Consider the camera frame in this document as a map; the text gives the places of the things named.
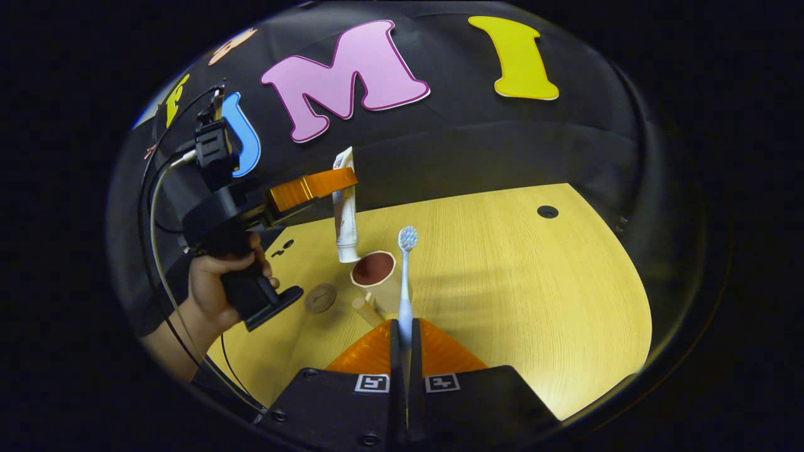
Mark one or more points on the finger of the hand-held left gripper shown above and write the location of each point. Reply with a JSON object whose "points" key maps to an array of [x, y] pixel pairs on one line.
{"points": [[308, 188]]}

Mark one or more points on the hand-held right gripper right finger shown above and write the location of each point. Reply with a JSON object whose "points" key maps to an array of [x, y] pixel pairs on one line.
{"points": [[417, 376]]}

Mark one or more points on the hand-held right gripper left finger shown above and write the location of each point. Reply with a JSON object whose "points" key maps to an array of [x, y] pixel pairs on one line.
{"points": [[395, 376]]}

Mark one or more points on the white toothpaste tube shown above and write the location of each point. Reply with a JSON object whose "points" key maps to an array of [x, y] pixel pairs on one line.
{"points": [[345, 220]]}

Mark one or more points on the light blue toothbrush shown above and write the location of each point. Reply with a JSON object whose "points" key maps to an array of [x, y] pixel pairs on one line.
{"points": [[405, 295]]}

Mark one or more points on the beige cup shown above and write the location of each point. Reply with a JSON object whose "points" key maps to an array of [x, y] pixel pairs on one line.
{"points": [[374, 269]]}

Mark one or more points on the round wooden coaster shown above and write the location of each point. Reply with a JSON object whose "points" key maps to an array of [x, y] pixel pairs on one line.
{"points": [[320, 298]]}

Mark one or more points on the wooden desktop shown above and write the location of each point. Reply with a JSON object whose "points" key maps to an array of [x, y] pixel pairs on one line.
{"points": [[534, 301]]}

